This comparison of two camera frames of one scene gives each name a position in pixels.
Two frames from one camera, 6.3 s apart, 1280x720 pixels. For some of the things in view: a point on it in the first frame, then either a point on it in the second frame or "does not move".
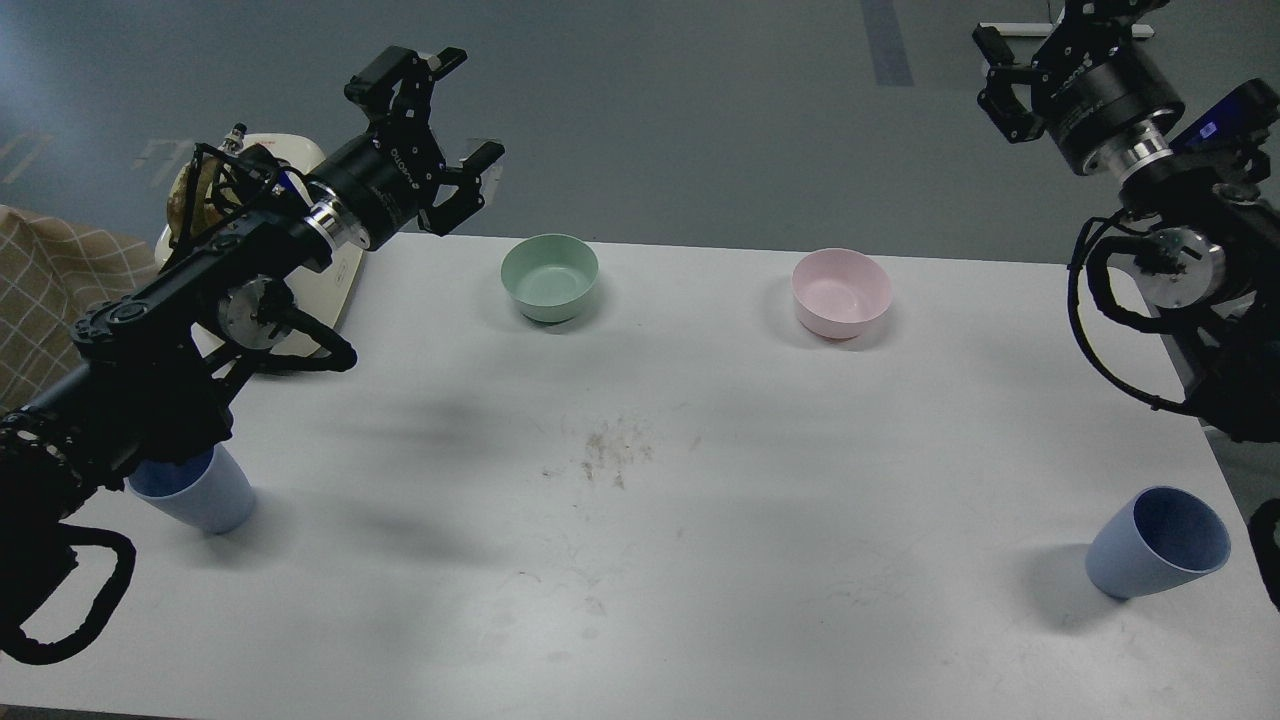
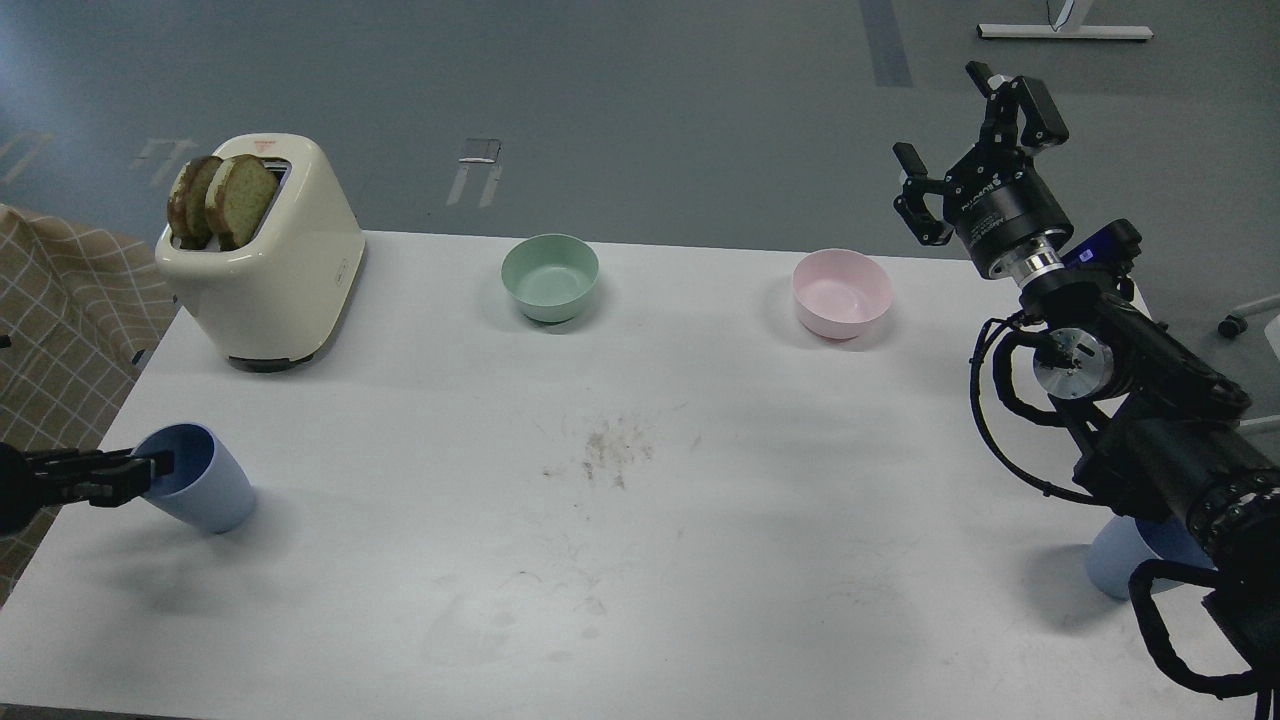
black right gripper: (1088, 92) -> (1012, 221)
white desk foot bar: (1016, 29) does not move
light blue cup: (211, 491) does not move
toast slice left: (178, 198) does not move
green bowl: (549, 275) does not move
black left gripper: (386, 177) -> (105, 479)
